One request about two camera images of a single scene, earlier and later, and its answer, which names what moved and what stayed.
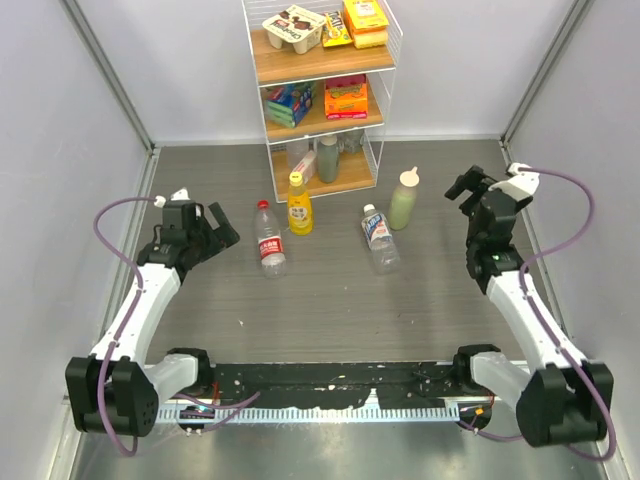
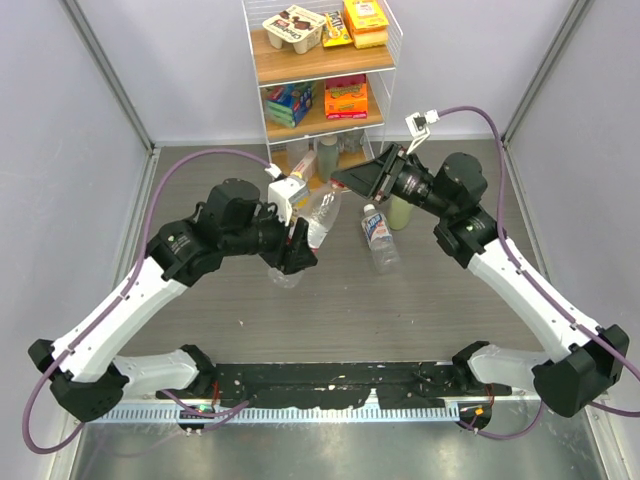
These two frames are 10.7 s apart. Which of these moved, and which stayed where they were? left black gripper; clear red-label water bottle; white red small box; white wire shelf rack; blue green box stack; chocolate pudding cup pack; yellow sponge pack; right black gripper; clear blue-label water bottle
Moved: right black gripper; left black gripper; clear red-label water bottle
Stayed: blue green box stack; chocolate pudding cup pack; yellow sponge pack; clear blue-label water bottle; white red small box; white wire shelf rack
